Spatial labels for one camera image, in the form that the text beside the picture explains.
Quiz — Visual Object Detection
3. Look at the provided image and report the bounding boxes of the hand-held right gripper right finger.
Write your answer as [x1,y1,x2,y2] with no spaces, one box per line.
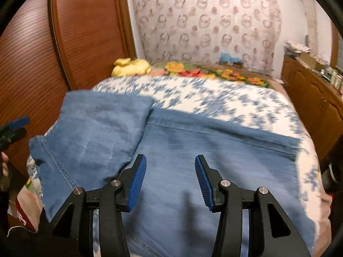
[195,155,313,257]

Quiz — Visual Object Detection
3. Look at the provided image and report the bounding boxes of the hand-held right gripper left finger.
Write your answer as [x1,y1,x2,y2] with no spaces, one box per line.
[40,154,147,257]

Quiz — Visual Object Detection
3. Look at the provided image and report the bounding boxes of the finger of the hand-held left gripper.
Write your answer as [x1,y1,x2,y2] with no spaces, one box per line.
[5,116,30,130]
[5,127,27,144]

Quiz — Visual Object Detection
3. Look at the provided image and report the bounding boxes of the blue denim pants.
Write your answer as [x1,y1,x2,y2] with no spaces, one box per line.
[28,90,315,257]

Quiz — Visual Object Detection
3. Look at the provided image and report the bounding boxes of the person's left hand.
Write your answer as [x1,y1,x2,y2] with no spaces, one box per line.
[0,151,10,177]

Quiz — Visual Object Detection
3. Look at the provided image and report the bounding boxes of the blue floral bed sheet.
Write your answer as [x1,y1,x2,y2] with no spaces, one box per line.
[25,75,330,249]

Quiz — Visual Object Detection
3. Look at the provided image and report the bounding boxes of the wooden louvred wardrobe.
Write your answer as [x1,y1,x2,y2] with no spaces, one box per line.
[0,0,137,182]

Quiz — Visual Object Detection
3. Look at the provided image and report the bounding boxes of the yellow plush toy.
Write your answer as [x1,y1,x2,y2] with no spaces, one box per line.
[111,57,152,78]

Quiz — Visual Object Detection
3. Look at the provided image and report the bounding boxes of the cardboard box with blue plastic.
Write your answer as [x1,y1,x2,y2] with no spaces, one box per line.
[220,52,244,69]

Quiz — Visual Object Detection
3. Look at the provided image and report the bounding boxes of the dark trash bin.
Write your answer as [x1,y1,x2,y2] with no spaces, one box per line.
[323,163,343,190]

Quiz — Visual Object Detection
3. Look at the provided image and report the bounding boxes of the wooden sideboard cabinet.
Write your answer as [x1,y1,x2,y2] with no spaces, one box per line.
[280,55,343,161]

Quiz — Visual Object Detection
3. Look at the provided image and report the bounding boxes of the circle-patterned sheer curtain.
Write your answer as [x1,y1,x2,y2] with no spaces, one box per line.
[126,0,284,73]

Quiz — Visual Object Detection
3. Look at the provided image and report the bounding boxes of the open cardboard box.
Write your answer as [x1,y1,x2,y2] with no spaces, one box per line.
[300,52,326,70]

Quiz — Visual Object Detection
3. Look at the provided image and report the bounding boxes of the folded floral cloth pile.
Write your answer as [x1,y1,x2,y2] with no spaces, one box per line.
[284,40,311,55]

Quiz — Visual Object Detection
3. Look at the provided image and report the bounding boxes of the cluster of toiletry bottles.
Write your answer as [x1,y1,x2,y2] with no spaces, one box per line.
[320,68,343,91]

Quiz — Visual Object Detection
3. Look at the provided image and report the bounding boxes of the tied beige curtain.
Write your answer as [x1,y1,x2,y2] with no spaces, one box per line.
[293,0,318,45]

